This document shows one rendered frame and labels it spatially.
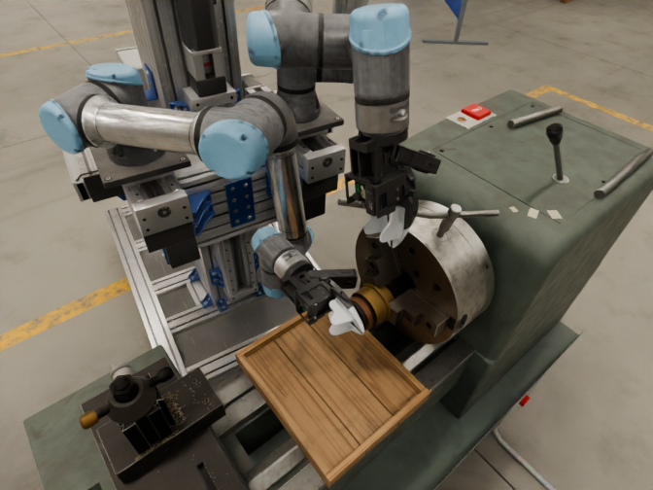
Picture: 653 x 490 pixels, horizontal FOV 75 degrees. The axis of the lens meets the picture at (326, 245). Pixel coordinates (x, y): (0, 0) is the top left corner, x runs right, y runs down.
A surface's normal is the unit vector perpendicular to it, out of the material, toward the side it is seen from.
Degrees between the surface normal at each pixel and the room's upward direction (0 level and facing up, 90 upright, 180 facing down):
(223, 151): 89
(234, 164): 89
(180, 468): 0
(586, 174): 0
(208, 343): 0
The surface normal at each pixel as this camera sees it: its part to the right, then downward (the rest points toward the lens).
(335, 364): 0.04, -0.71
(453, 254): 0.33, -0.36
